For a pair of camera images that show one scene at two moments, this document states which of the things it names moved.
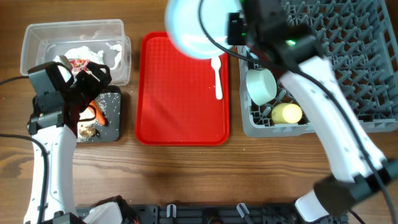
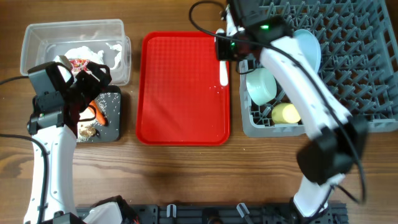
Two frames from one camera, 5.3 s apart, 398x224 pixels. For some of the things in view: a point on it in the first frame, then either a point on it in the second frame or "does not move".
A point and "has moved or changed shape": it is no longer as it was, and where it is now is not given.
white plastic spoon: (216, 63) -> (223, 66)
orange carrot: (100, 116) does not move
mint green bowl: (261, 85) does not move
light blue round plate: (184, 25) has moved or changed shape
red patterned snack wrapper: (78, 65) does not move
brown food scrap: (89, 131) does not move
